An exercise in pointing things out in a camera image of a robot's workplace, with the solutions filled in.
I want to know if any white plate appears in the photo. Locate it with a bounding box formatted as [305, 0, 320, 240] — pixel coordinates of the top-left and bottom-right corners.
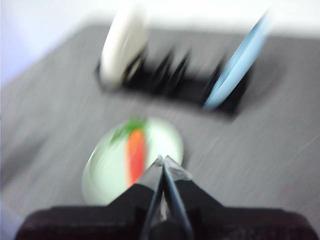
[100, 6, 149, 85]

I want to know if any black plate rack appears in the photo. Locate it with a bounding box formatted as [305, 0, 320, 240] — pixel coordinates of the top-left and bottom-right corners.
[94, 48, 254, 119]

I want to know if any green plate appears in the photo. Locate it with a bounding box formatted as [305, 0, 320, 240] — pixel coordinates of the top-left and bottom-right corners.
[81, 116, 185, 207]

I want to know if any blue plate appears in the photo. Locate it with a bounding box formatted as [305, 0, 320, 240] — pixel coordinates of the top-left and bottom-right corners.
[203, 9, 274, 111]

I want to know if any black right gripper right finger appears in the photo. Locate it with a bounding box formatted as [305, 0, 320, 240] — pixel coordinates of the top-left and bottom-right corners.
[163, 154, 316, 240]

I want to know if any orange carrot with green leaves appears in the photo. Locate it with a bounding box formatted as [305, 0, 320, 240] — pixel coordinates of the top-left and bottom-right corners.
[109, 116, 149, 188]

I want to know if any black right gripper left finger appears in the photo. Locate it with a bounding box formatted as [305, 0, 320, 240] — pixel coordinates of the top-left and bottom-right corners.
[14, 154, 164, 240]

